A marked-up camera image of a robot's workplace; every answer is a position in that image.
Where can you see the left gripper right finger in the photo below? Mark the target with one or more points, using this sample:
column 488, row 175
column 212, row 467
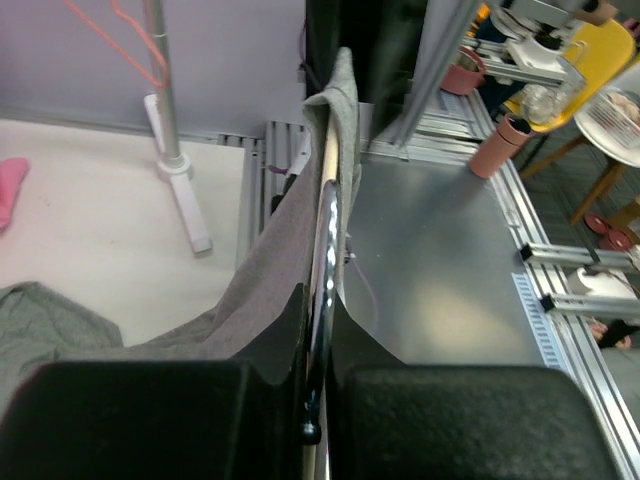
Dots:
column 451, row 414

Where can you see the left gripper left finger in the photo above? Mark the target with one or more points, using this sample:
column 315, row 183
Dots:
column 231, row 419

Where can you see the cream hanger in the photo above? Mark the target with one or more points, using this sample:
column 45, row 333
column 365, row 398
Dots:
column 323, row 287

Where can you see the grey t shirt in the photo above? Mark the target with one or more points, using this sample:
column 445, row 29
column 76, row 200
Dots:
column 40, row 326

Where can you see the pink t shirt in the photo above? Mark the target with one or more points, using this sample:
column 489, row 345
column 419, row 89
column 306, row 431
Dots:
column 13, row 172

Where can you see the clothes rack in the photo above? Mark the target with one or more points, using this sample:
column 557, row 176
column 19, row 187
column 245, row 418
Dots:
column 174, row 166

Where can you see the pink cylinder cup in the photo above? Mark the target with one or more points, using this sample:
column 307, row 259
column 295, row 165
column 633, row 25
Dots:
column 509, row 136

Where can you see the pink pot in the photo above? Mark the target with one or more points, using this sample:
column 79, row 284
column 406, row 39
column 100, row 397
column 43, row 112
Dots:
column 465, row 74

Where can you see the slotted cable duct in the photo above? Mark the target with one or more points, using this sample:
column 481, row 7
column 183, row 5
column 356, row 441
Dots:
column 542, row 328

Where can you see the pink wire hanger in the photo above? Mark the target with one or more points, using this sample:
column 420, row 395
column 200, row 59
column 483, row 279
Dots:
column 127, row 36

